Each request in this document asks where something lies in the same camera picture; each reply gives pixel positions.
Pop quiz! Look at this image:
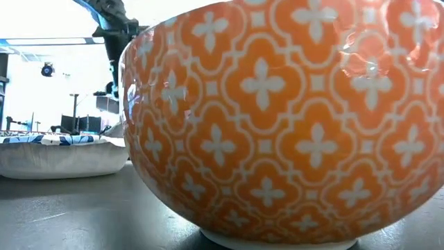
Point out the blue patterned paper bowl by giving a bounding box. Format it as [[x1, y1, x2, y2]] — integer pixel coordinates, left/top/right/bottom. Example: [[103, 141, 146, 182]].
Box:
[[0, 131, 130, 180]]

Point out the light blue plate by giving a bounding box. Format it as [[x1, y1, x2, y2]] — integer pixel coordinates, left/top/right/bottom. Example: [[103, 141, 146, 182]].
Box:
[[118, 0, 444, 250]]

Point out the black box on stand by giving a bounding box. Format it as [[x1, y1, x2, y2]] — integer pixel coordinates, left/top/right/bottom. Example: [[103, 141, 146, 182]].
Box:
[[95, 95, 121, 115]]

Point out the black computer monitor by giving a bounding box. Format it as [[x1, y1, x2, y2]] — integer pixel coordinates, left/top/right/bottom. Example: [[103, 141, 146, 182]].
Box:
[[60, 114, 103, 135]]

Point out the black stand pole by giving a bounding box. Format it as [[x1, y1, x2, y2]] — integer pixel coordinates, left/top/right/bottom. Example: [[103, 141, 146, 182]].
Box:
[[69, 92, 80, 135]]

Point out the round black hanging device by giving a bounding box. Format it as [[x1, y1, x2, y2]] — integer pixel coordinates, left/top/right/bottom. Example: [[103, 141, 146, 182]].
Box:
[[40, 62, 56, 78]]

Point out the ceiling light strip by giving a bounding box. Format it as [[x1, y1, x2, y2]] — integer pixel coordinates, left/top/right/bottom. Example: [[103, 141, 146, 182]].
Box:
[[0, 37, 105, 47]]

